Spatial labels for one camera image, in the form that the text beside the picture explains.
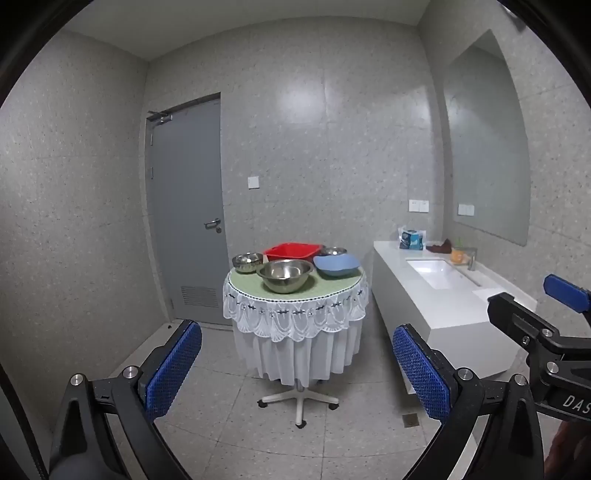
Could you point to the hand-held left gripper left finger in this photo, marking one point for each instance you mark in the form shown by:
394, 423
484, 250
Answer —
173, 364

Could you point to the brown cloth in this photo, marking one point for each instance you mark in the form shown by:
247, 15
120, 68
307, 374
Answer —
441, 247

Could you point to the metal door closer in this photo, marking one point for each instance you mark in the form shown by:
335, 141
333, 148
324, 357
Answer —
159, 116

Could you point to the metal faucet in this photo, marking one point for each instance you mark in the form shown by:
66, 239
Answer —
471, 259

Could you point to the plain small steel bowl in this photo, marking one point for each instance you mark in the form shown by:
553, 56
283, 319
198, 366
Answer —
332, 251

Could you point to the orange object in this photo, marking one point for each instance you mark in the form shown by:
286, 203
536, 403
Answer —
457, 256

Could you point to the blue plastic bowl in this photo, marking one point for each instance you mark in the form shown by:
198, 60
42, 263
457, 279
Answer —
336, 265

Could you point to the red plastic basin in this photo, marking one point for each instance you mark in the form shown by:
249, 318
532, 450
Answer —
291, 251

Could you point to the white star table base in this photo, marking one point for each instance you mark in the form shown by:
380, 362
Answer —
299, 399

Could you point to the white sink counter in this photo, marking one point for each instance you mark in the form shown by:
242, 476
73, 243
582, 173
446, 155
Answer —
415, 304

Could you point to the blue packet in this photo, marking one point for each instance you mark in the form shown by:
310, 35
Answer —
411, 239

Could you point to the ribbed small steel bowl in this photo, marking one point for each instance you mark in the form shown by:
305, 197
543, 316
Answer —
247, 263

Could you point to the large steel bowl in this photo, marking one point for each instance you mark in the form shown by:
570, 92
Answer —
284, 277

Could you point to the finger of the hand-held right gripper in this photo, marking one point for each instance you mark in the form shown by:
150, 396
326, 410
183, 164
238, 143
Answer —
512, 314
568, 293

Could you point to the white sink basin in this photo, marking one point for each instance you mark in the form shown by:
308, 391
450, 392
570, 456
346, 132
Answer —
438, 273

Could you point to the wall mirror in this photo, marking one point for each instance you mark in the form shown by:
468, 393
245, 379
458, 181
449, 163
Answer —
489, 152

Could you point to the white double wall switch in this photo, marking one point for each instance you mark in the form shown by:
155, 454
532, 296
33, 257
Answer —
419, 206

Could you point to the white pleated table skirt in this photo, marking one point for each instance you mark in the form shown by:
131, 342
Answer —
295, 360

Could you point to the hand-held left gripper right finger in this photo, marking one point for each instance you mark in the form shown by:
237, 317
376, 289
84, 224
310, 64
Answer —
422, 374

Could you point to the grey door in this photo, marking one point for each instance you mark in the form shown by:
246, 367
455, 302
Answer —
184, 184

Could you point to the floor drain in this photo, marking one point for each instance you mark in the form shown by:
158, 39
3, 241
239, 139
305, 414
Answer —
410, 419

